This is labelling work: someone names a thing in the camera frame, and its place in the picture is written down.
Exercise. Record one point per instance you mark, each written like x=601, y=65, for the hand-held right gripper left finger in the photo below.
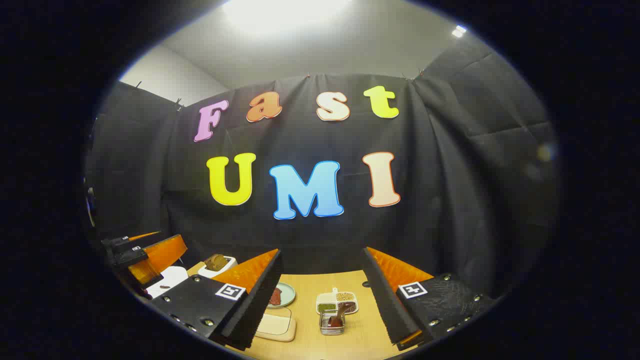
x=255, y=305

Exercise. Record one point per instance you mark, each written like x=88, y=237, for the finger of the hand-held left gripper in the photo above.
x=165, y=255
x=145, y=235

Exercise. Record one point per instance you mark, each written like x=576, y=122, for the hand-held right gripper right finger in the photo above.
x=387, y=300

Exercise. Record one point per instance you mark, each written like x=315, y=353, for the white rice cooker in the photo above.
x=172, y=277

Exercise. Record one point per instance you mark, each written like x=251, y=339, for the brown wooden spoon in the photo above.
x=340, y=315

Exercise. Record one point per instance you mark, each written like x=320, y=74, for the white rice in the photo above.
x=326, y=297

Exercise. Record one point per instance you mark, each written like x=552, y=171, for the clear chopstick holder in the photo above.
x=325, y=327

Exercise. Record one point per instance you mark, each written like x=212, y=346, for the red meat slice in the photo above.
x=276, y=297

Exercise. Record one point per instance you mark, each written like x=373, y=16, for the beige tray with clear lid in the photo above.
x=275, y=325

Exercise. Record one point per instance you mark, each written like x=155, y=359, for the light green plate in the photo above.
x=288, y=296

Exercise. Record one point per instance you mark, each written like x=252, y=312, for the dark red beans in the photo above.
x=351, y=306

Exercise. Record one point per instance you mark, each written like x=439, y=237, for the yellow soybeans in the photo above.
x=345, y=296

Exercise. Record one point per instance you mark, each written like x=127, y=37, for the white toaster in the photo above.
x=225, y=267

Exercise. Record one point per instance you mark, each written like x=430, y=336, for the brown bread slice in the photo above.
x=216, y=262

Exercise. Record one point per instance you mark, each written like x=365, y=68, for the white divided dish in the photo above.
x=327, y=298

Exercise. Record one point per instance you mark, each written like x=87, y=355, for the green mung beans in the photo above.
x=327, y=307

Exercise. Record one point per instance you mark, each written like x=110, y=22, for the black backdrop cloth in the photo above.
x=450, y=200

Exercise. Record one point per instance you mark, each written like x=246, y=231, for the large ceiling light panel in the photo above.
x=285, y=12

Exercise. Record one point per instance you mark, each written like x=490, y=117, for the small ceiling light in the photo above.
x=459, y=31

